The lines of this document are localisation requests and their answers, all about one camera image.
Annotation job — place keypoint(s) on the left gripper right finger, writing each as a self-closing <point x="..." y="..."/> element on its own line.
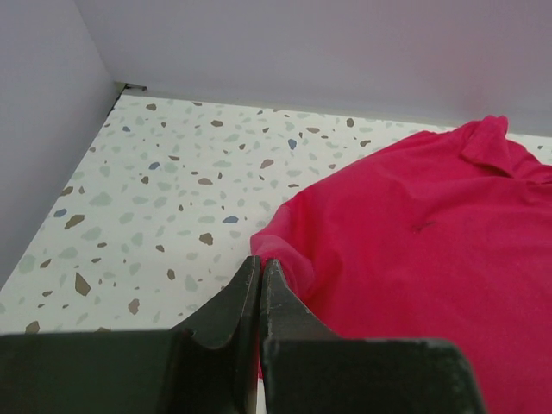
<point x="308" y="368"/>

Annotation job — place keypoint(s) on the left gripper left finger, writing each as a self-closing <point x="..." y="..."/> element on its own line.
<point x="210" y="359"/>

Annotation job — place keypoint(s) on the pink t shirt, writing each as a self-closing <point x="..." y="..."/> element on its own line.
<point x="438" y="235"/>

